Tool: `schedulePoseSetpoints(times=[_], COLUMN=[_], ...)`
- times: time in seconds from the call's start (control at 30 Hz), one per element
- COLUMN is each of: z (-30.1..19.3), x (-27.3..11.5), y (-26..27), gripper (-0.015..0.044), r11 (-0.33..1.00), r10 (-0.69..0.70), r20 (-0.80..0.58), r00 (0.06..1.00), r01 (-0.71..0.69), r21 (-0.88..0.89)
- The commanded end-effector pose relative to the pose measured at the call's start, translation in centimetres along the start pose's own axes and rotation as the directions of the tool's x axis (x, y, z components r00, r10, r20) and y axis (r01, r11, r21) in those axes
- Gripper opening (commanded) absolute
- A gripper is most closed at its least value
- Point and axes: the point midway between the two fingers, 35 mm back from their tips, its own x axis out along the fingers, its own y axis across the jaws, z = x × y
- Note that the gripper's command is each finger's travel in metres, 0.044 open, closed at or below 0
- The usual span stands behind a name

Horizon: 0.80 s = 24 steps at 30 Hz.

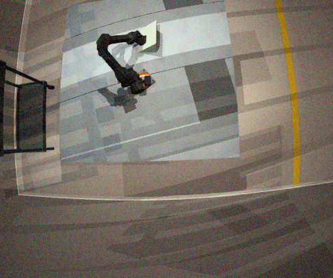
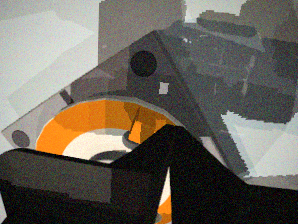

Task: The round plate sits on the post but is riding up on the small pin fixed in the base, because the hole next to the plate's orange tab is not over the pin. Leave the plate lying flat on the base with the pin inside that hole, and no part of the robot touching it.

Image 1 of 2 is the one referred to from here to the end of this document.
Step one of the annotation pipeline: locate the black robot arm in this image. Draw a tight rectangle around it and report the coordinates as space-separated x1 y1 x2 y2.
96 30 146 94

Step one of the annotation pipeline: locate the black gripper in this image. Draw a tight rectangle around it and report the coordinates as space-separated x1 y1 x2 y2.
121 76 152 87

